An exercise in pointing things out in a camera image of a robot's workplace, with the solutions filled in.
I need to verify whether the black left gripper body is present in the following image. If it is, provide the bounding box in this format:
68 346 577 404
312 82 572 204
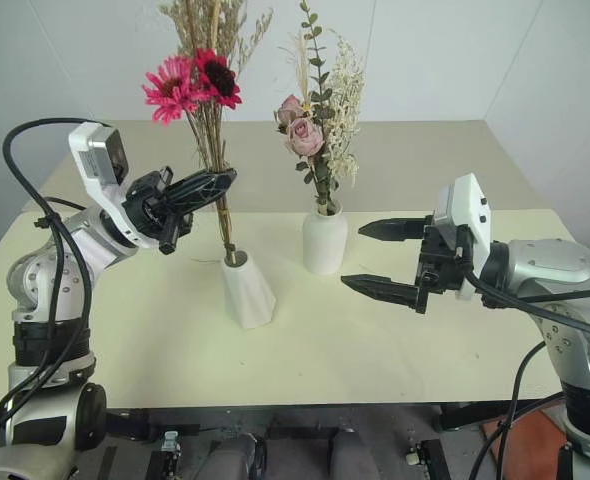
121 166 195 256

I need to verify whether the round white bottle vase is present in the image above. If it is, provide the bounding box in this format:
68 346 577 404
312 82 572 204
301 202 350 277

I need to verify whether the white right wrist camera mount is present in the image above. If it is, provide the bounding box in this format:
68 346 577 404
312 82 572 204
433 173 497 302

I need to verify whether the faceted tapered white vase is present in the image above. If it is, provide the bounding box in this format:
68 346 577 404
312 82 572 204
220 251 278 331

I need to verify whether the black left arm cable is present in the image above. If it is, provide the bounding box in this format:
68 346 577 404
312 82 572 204
0 117 114 451

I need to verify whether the dark grey rounded shape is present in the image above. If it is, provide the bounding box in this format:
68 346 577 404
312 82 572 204
328 429 377 480
206 432 267 480

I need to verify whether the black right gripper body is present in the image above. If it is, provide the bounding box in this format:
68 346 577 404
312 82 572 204
413 214 475 316

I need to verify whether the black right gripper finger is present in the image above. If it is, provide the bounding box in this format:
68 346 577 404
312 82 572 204
340 273 420 313
358 215 434 244

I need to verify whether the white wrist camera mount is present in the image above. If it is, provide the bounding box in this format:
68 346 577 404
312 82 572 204
67 122 157 250
433 173 497 302

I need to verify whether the black table frame bar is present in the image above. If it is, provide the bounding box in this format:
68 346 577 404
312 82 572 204
103 405 446 437

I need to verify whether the pink red daisy bouquet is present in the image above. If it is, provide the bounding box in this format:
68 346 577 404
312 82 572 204
141 0 276 265

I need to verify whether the pale rose eucalyptus bouquet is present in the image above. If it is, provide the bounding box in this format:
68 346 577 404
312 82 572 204
273 0 368 218

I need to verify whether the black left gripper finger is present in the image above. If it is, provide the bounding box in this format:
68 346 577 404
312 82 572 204
171 168 238 198
174 178 238 212

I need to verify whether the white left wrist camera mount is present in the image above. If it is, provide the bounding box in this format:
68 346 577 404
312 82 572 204
67 122 157 250

